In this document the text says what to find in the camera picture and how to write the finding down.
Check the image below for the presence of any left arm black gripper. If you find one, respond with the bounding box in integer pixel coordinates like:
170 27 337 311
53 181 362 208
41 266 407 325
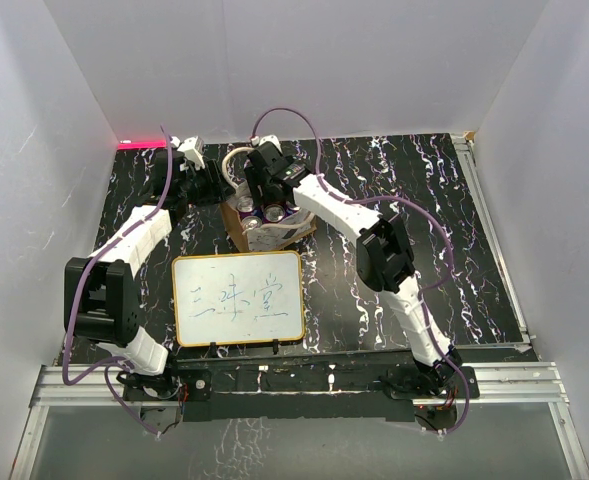
178 160 234 208

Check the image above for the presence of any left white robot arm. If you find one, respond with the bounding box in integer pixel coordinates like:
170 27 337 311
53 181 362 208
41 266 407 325
63 140 234 399

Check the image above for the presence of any red light strip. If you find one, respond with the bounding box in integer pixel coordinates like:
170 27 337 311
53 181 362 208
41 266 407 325
118 140 166 150

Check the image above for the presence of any right side aluminium rail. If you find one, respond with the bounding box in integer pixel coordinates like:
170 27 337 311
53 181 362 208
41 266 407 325
450 134 536 348

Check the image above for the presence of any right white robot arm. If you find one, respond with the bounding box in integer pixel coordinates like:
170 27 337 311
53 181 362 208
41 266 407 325
245 137 462 397

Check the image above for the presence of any printed canvas tote bag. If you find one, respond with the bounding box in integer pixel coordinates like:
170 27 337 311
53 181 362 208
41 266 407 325
218 144 319 254

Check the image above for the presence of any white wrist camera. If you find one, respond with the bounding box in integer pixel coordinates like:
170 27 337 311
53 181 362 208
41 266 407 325
170 136 205 170
250 134 281 151

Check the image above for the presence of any yellow-framed whiteboard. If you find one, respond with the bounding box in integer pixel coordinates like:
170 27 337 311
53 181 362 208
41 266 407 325
172 251 305 348

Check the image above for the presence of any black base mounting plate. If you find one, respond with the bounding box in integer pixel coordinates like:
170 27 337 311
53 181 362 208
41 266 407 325
117 349 480 427

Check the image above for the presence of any purple fanta can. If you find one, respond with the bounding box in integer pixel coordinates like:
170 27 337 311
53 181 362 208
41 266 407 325
263 204 287 223
236 196 256 215
241 215 263 232

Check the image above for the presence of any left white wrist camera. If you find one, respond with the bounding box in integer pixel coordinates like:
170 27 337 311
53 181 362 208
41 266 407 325
170 136 205 170

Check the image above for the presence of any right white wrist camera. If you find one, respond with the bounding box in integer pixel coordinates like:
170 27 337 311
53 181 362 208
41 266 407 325
250 134 281 151

